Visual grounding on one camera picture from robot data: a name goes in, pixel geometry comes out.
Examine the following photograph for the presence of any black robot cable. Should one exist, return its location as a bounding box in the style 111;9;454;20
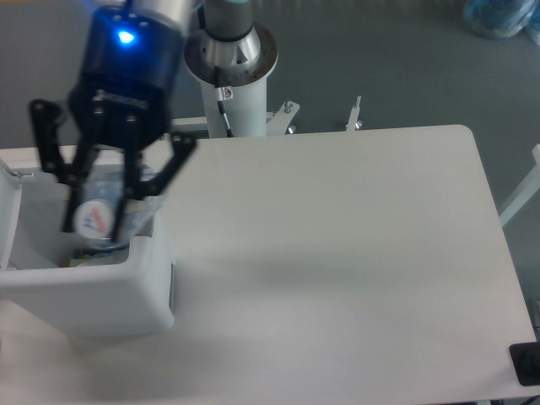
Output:
213;65;235;138

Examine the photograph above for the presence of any trash inside the can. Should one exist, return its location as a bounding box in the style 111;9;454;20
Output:
59;246;129;268

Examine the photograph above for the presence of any white trash can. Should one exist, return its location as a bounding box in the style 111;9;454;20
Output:
1;162;175;337

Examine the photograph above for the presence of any black device at table edge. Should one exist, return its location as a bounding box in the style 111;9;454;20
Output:
509;342;539;386

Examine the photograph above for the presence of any white base frame with bolts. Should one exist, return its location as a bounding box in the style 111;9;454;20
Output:
171;95;363;135

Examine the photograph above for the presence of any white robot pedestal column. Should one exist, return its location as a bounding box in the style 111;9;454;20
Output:
184;22;278;138

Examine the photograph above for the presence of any crushed clear plastic bottle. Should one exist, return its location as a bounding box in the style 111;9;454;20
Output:
73;165;165;250

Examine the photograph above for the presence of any white frame leg right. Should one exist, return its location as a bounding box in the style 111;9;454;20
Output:
499;144;539;227

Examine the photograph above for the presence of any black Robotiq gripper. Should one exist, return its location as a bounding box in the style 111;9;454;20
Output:
29;5;197;241

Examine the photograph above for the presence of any blue plastic bag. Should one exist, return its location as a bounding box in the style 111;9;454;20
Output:
462;0;539;41

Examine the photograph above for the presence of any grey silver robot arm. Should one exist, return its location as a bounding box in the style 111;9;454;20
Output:
29;1;253;240

